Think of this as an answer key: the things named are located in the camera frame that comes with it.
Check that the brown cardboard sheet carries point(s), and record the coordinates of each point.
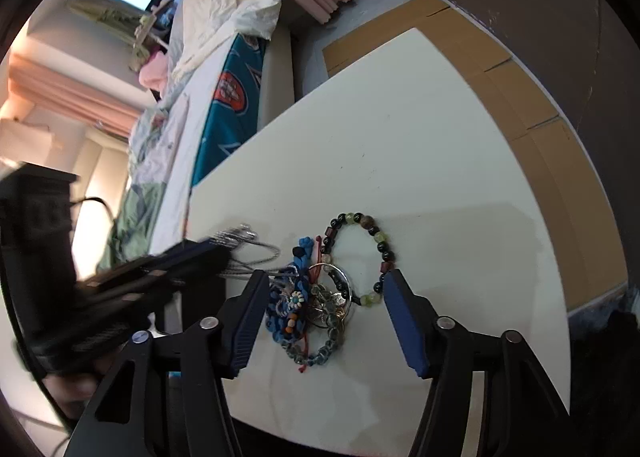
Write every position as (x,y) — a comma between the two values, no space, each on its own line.
(545,147)

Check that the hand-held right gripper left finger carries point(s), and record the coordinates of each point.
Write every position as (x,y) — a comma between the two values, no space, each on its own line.
(244,333)

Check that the pink cloth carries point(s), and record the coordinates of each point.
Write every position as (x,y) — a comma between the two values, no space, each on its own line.
(152,72)

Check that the green cloth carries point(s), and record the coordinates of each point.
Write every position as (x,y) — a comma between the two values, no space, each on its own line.
(135,217)

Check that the white printed bed sheet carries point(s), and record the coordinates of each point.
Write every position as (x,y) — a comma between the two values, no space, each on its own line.
(165,157)

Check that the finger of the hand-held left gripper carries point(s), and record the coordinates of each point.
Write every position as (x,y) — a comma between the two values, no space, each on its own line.
(197,249)
(150,287)

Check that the white bed frame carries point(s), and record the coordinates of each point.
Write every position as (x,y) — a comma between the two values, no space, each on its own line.
(275,82)

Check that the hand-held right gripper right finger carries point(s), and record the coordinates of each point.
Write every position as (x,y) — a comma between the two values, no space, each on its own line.
(403,324)

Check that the teal printed blanket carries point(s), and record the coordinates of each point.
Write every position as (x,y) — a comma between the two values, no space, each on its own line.
(230,102)

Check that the white duvet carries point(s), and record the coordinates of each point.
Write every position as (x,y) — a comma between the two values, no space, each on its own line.
(220,12)

